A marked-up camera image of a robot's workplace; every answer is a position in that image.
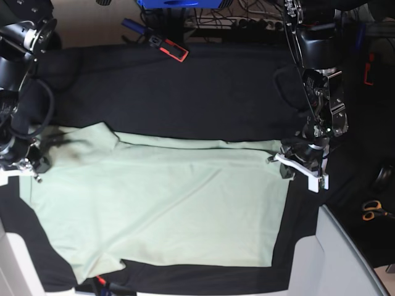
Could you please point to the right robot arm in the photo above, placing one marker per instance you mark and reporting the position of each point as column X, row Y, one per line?
column 26, row 30

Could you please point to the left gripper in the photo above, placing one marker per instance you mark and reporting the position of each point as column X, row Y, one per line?
column 309, row 151

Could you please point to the orange handled scissors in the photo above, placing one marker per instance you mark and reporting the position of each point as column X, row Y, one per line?
column 373, row 209

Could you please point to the blue tube right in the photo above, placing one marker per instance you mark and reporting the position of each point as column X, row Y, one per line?
column 359, row 37

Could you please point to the red blue tool bottom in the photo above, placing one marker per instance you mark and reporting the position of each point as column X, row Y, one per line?
column 101, row 287

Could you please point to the blue box at top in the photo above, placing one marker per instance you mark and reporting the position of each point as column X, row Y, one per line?
column 205, row 4

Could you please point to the black table cloth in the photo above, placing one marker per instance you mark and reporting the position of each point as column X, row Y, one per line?
column 233, row 93

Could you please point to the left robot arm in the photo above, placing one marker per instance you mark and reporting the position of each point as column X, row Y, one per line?
column 313, row 31

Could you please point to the blue handle tool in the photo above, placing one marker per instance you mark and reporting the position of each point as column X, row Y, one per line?
column 134, row 26

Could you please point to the white bin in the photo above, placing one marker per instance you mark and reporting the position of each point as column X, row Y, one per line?
column 18, row 274
column 329, row 263

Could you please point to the orange black bracket right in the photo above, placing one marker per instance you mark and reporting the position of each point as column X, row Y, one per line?
column 368, row 72

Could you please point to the white bin left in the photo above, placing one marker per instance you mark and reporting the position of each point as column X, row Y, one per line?
column 18, row 274

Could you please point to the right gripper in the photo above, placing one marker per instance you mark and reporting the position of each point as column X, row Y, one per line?
column 23, row 154

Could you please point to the white bin right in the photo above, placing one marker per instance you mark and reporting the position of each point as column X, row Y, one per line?
column 329, row 263

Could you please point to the orange black tool on table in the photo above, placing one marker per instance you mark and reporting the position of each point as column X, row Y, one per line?
column 168, row 47

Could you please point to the white power strip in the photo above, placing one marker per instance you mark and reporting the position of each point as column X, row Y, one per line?
column 227, row 23

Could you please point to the light green T-shirt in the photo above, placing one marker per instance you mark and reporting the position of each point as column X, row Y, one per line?
column 114, row 197

